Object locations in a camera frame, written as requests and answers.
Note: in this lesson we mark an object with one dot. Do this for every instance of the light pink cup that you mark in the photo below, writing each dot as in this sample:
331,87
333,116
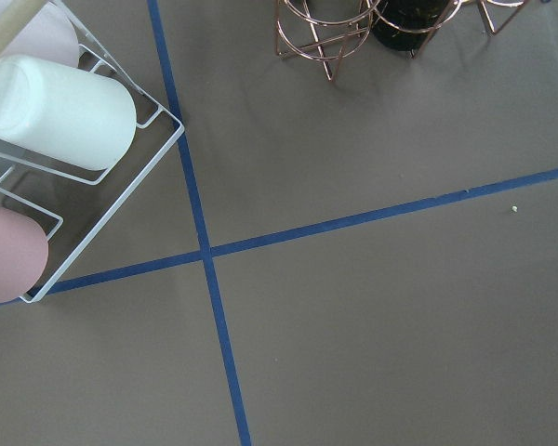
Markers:
49,35

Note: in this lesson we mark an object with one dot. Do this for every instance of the white cup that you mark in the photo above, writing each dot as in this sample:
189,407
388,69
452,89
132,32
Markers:
77,117

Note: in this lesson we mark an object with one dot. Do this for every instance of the dark wine bottle right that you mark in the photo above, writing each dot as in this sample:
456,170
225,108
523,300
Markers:
403,23

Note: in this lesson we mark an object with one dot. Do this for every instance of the white wire cup rack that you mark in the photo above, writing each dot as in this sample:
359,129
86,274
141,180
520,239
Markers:
73,204

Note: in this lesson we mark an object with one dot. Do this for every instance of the dark pink cup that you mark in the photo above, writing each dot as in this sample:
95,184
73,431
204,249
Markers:
23,254

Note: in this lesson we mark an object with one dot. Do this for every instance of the copper wire bottle rack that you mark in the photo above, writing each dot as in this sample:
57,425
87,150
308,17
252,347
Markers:
335,40

